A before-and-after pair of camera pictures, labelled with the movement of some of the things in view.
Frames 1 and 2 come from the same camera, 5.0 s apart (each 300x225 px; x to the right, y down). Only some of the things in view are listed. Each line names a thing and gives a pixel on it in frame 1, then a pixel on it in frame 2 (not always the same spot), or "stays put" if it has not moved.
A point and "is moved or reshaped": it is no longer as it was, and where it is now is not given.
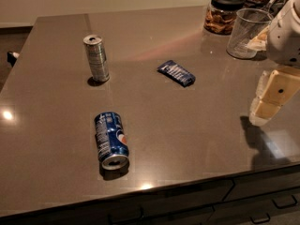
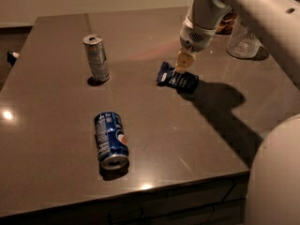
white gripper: (285, 39) to (196, 37)
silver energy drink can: (97, 57) stays put
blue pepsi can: (112, 142) stays put
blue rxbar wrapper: (176, 73) is moved or reshaped
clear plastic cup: (247, 33) stays put
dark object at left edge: (12, 57) stays put
